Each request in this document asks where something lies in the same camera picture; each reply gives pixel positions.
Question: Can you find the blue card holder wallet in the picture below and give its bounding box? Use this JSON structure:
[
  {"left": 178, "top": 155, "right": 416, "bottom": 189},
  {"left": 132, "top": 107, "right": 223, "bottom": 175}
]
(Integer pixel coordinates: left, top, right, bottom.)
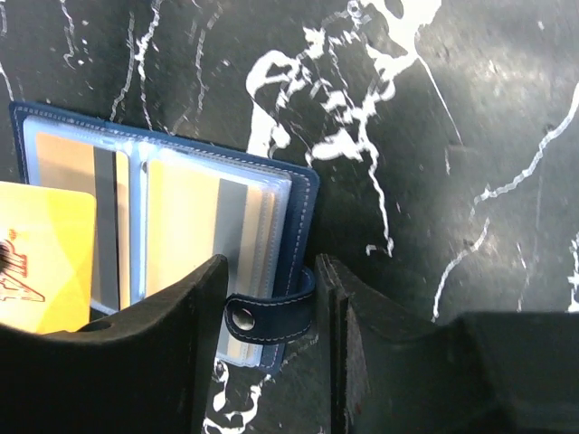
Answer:
[{"left": 9, "top": 101, "right": 319, "bottom": 373}]

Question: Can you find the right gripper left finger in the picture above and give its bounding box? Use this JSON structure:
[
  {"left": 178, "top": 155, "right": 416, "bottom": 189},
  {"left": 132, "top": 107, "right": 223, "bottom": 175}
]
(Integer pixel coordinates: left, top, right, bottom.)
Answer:
[{"left": 1, "top": 255, "right": 228, "bottom": 433}]

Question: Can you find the yellow VIP credit card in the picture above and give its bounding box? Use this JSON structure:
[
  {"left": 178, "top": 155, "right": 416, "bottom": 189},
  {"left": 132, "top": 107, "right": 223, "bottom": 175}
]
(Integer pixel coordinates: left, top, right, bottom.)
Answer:
[{"left": 1, "top": 182, "right": 90, "bottom": 334}]

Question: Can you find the yellow black striped card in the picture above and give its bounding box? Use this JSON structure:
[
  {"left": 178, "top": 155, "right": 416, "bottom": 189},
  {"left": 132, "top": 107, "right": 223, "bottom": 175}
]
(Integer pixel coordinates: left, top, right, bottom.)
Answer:
[{"left": 146, "top": 158, "right": 288, "bottom": 296}]

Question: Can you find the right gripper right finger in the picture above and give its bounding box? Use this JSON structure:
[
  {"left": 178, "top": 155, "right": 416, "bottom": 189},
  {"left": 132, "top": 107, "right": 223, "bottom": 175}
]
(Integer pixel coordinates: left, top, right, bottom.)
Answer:
[{"left": 315, "top": 254, "right": 578, "bottom": 433}]

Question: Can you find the gold card grey stripe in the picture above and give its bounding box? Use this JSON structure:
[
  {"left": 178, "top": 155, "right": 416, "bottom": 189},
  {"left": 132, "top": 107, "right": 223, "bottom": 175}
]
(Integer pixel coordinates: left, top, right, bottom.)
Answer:
[{"left": 34, "top": 131, "right": 131, "bottom": 311}]

